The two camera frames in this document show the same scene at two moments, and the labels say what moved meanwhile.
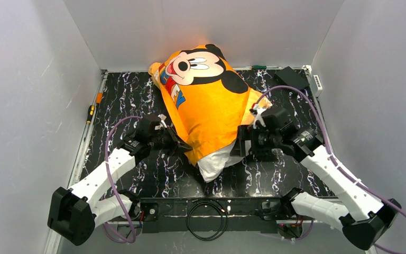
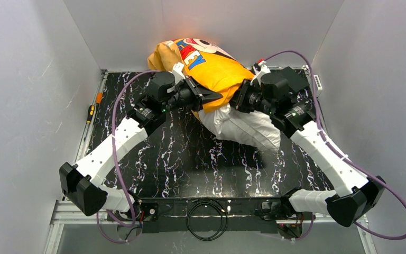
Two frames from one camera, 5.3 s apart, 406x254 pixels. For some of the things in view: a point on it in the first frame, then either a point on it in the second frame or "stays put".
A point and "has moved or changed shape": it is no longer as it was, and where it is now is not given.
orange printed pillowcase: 207,102 has moved or changed shape
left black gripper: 169,141 to 196,92
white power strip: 315,85 stays put
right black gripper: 243,141 to 239,99
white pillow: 212,166 to 255,129
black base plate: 223,215 stays put
